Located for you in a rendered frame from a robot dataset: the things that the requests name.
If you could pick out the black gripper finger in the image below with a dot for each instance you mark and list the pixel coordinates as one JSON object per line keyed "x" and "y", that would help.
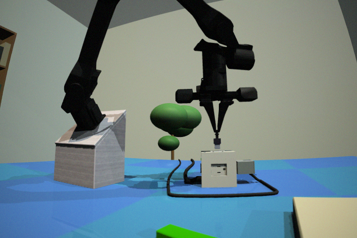
{"x": 208, "y": 105}
{"x": 223, "y": 106}

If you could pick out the green block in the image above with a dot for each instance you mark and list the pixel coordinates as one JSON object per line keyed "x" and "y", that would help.
{"x": 172, "y": 231}

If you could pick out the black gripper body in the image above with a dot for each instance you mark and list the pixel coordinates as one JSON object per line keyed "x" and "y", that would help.
{"x": 215, "y": 87}

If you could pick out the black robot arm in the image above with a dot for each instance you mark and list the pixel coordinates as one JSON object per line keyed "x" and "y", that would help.
{"x": 82, "y": 80}

